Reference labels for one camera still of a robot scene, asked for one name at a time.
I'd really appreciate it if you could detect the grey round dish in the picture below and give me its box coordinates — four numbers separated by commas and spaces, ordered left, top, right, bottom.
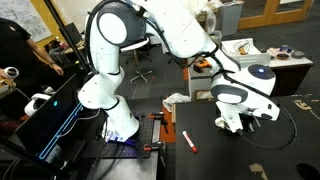
291, 50, 306, 59

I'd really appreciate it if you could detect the white plastic bag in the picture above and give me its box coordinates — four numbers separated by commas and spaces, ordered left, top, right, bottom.
162, 92, 192, 113

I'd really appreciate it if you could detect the dark side table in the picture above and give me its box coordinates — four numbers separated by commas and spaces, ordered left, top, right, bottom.
266, 47, 315, 98

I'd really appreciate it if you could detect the white VR headset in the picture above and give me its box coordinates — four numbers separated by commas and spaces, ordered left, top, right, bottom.
23, 93, 52, 117

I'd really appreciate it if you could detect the small blue object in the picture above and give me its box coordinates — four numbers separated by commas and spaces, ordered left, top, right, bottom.
279, 44, 293, 53

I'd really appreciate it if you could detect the white wall poster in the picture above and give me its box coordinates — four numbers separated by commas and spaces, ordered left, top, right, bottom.
0, 0, 45, 43

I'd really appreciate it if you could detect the red and white marker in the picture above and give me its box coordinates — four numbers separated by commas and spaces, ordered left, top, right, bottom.
181, 130, 199, 154

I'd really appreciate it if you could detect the stack of white boxes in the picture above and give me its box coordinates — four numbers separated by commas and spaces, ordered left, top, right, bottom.
221, 37, 271, 70

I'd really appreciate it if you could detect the white VR controller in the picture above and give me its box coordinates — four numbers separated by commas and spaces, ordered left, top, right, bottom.
3, 66, 20, 80

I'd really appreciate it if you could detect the torn tan tape patch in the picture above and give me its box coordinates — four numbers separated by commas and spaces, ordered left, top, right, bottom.
248, 162, 269, 180

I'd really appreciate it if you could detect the black diagonal pole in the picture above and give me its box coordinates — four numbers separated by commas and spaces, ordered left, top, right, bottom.
43, 0, 93, 74

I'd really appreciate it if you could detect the person in black shirt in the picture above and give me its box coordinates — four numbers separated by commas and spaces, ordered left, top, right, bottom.
0, 17, 65, 98

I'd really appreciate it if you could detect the open cardboard box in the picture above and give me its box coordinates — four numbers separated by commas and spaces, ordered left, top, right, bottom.
191, 88, 216, 102

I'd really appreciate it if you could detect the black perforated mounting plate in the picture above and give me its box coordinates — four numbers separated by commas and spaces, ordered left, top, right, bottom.
83, 111, 161, 160

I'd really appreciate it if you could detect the person's left forearm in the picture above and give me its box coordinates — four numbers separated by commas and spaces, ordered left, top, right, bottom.
27, 37, 57, 68

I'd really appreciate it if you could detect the black office chair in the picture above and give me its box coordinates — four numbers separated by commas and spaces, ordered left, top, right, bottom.
120, 37, 154, 84

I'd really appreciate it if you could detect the orange power tool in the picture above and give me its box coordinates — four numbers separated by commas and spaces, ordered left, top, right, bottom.
193, 56, 213, 73

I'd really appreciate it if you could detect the black looped cable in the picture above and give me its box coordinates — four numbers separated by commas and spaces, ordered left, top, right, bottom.
237, 105, 298, 150

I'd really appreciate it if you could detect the grey trash bin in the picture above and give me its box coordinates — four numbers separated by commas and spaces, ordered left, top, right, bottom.
216, 1, 245, 37

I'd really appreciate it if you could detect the grey cabinet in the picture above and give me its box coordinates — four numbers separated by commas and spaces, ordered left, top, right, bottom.
187, 57, 219, 100

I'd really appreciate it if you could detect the black clamp with orange handle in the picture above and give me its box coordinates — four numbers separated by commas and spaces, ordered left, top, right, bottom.
143, 140, 168, 152
148, 111, 169, 126

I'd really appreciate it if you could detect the person's right hand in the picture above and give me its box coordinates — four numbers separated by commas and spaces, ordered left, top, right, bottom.
0, 67, 11, 81

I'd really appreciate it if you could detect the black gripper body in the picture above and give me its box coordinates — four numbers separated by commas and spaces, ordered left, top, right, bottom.
236, 112, 265, 134

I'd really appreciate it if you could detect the yellowish tape patch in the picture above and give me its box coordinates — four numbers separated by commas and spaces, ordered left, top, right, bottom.
293, 99, 313, 111

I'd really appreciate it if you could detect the wooden door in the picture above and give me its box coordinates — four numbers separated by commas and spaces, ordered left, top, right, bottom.
237, 0, 315, 30

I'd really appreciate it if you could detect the person's left hand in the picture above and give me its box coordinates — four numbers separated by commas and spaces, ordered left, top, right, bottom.
52, 63, 65, 77

